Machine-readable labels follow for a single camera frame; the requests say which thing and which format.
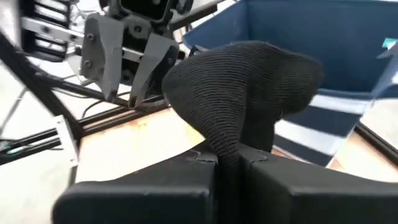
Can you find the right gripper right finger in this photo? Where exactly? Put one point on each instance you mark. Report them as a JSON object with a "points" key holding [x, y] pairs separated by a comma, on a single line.
{"points": [[311, 196]]}

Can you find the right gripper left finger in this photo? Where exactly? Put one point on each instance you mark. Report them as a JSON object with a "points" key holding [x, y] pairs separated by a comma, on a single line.
{"points": [[155, 193]]}

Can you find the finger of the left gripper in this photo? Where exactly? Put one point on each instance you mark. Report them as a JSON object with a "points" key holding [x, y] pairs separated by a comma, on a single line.
{"points": [[102, 53], [152, 62]]}

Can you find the grey ribbed knit cloth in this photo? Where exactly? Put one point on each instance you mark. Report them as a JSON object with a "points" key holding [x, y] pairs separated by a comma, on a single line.
{"points": [[236, 93]]}

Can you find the navy white striped fabric basket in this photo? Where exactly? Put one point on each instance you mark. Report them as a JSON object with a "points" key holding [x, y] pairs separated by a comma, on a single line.
{"points": [[311, 37]]}

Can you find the black aluminium table frame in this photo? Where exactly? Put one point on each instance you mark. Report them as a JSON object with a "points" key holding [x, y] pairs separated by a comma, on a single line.
{"points": [[46, 102]]}

